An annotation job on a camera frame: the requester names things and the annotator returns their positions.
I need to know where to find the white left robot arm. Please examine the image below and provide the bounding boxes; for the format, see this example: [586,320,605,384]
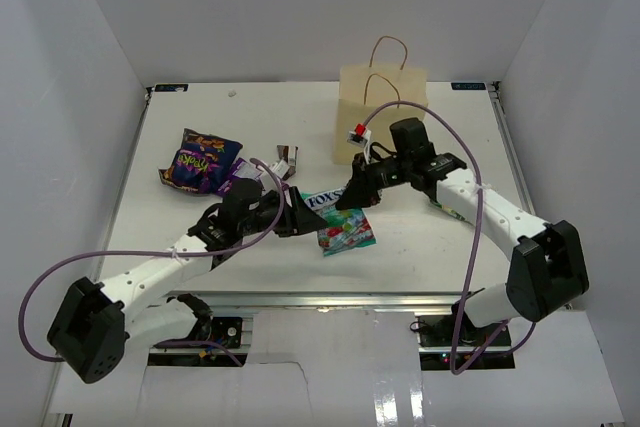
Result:
[47,179,327,384]

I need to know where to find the purple snack pouch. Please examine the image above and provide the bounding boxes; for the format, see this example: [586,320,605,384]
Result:
[215,158,262,197]

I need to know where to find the green yellow Fox's candy bag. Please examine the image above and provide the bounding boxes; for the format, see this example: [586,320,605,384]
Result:
[430,200,467,222]

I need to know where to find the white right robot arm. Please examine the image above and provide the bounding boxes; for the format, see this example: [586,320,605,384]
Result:
[336,118,589,346]

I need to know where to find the blue label corner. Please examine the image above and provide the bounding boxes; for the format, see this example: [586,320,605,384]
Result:
[451,82,486,91]
[153,83,189,93]

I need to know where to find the blue label left corner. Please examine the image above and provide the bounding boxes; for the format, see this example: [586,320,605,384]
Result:
[153,83,189,93]

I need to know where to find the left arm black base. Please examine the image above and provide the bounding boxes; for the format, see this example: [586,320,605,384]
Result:
[148,294,247,368]

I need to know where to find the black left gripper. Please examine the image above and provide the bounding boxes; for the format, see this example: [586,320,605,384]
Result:
[238,186,328,237]

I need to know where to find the brown chocolate bar wrapper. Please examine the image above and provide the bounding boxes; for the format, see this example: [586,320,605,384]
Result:
[277,145,299,180]

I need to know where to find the aluminium table front rail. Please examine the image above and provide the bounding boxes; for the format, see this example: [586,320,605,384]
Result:
[192,291,460,308]

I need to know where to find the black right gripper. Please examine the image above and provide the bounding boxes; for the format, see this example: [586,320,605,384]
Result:
[337,151,413,209]

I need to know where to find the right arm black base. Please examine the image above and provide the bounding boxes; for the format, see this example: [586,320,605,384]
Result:
[409,314,515,372]

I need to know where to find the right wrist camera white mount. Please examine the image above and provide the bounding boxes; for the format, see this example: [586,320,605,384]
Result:
[347,124,371,164]

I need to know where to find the blue label right corner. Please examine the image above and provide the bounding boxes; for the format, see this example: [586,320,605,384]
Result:
[451,82,486,91]

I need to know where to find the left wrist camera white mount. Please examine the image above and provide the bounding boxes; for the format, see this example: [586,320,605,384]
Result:
[269,159,290,180]

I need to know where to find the beige paper bag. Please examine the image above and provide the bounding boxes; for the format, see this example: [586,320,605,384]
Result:
[332,42,428,165]

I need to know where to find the teal Fox's candy bag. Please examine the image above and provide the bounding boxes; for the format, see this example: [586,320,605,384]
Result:
[301,187,376,257]

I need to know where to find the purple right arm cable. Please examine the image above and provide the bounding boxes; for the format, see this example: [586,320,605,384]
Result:
[362,101,537,376]

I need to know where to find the dark blue Kroks chip bag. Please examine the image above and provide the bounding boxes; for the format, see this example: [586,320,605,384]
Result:
[158,128,243,195]

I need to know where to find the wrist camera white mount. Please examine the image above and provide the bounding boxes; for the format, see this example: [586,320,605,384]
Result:
[347,124,371,164]
[269,159,290,180]

